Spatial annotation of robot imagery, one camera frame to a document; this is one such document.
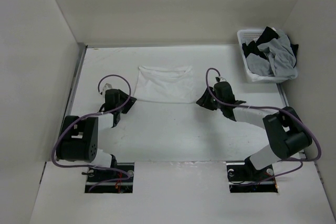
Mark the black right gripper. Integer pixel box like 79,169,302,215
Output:
196,86,224,111

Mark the white tank top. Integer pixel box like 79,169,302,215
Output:
134,66,196,104

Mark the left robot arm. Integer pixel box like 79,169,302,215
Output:
56,88,137,182

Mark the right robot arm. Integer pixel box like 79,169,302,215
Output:
196,81,312,180

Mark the grey folded tank top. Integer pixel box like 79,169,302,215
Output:
246,54,274,77

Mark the black tank top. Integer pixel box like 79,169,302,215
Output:
242,26,299,71

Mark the white plastic laundry basket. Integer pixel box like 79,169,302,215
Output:
237,26,299,83

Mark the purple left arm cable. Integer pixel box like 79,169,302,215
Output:
50,74,134,193

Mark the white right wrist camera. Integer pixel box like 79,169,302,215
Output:
215,76,227,83

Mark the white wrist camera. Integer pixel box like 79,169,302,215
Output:
101,83,112,96
215,76,227,83

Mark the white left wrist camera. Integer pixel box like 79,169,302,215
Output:
101,83,112,96

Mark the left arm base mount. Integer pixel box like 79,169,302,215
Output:
82,163,135,194

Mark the metal table edge rail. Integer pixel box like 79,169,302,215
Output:
57,42,88,143

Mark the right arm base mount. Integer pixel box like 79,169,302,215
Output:
226,162,278,193

